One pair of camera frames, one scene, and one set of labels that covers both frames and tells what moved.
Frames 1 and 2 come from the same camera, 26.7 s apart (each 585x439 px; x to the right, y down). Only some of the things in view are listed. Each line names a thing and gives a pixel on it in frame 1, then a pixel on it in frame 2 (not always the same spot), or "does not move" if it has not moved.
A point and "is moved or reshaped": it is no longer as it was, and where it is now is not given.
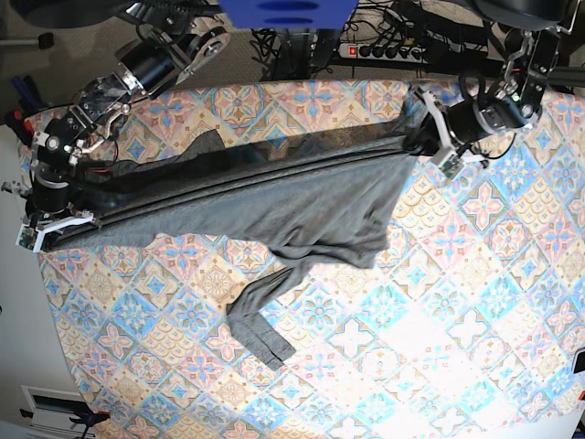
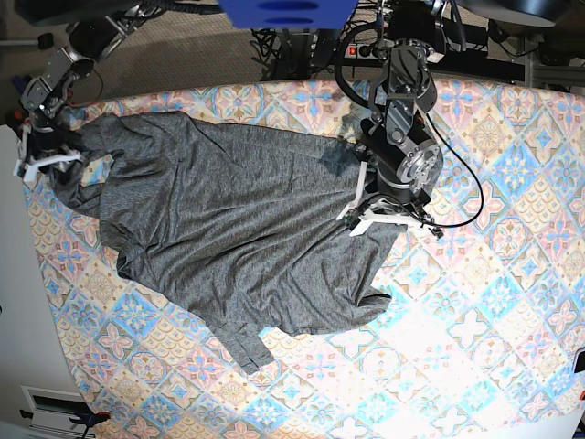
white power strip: (390, 51) does not move
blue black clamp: (86, 419) does not move
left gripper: (47, 204) → (43, 147)
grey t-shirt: (296, 205) is moved or reshaped
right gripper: (465, 123) → (377, 201)
